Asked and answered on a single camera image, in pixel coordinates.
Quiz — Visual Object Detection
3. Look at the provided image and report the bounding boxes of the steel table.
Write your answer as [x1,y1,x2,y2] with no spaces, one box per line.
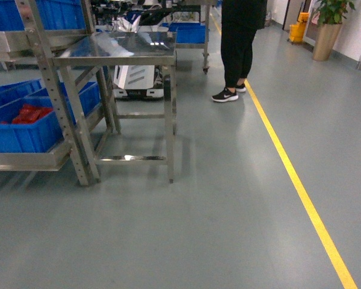
[52,32,176,182]

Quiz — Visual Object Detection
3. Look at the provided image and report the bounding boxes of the red bubble wrap bags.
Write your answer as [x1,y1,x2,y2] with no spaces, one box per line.
[0,104,52,125]

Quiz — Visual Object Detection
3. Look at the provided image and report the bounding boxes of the blue bin with red bags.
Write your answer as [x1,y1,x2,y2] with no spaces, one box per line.
[0,81,102,154]

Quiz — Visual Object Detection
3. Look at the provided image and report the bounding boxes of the plant in gold pot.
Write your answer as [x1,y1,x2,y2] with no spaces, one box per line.
[311,0,355,61]

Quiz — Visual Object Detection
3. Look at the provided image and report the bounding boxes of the yellow mop bucket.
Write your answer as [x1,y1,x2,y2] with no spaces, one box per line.
[288,12,309,43]

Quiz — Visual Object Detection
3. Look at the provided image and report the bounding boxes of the person in black clothes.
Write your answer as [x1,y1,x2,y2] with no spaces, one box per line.
[212,0,268,103]

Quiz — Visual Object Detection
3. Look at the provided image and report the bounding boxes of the steel shelf rack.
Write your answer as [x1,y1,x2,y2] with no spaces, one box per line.
[0,0,121,187]

